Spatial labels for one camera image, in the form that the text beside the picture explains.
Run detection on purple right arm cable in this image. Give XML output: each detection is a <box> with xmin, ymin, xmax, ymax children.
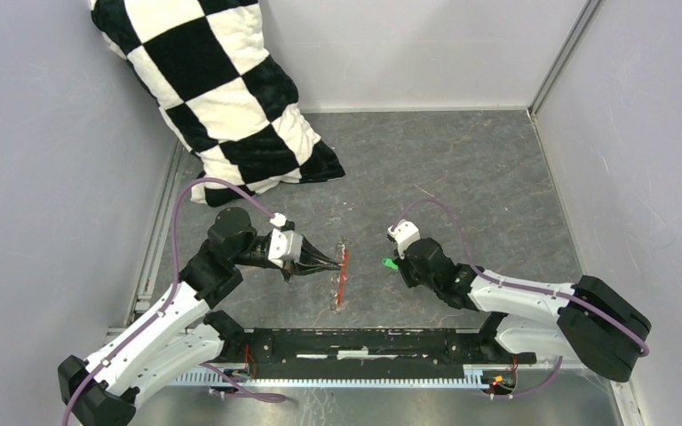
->
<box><xmin>390</xmin><ymin>198</ymin><xmax>652</xmax><ymax>399</ymax></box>

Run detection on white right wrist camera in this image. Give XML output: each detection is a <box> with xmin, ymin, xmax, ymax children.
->
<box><xmin>387</xmin><ymin>219</ymin><xmax>421</xmax><ymax>258</ymax></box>

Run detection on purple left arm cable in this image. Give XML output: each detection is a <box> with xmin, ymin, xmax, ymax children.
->
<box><xmin>60</xmin><ymin>177</ymin><xmax>290</xmax><ymax>426</ymax></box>

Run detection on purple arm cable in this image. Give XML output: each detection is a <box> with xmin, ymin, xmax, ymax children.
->
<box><xmin>390</xmin><ymin>198</ymin><xmax>652</xmax><ymax>399</ymax></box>
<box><xmin>60</xmin><ymin>177</ymin><xmax>290</xmax><ymax>426</ymax></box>

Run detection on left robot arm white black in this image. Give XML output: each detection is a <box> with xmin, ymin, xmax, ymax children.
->
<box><xmin>58</xmin><ymin>208</ymin><xmax>342</xmax><ymax>425</ymax></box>

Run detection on aluminium frame rail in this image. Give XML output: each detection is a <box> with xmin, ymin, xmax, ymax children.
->
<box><xmin>94</xmin><ymin>327</ymin><xmax>633</xmax><ymax>390</ymax></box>

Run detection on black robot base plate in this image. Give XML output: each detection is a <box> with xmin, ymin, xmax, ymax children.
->
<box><xmin>216</xmin><ymin>328</ymin><xmax>537</xmax><ymax>380</ymax></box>

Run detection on metal key holder red handle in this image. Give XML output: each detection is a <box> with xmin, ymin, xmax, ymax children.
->
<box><xmin>330</xmin><ymin>237</ymin><xmax>350</xmax><ymax>314</ymax></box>

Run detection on black white checkered pillow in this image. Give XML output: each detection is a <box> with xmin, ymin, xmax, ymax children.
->
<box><xmin>90</xmin><ymin>0</ymin><xmax>345</xmax><ymax>207</ymax></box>

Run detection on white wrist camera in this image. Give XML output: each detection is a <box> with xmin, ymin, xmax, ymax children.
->
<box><xmin>267</xmin><ymin>229</ymin><xmax>304</xmax><ymax>267</ymax></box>
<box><xmin>387</xmin><ymin>219</ymin><xmax>421</xmax><ymax>258</ymax></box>

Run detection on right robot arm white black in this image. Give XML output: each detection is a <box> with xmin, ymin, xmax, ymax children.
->
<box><xmin>393</xmin><ymin>238</ymin><xmax>652</xmax><ymax>383</ymax></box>

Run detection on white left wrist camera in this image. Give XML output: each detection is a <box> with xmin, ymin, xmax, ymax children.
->
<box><xmin>267</xmin><ymin>229</ymin><xmax>304</xmax><ymax>267</ymax></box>

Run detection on small green object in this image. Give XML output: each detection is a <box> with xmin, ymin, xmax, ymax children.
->
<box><xmin>382</xmin><ymin>257</ymin><xmax>399</xmax><ymax>271</ymax></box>

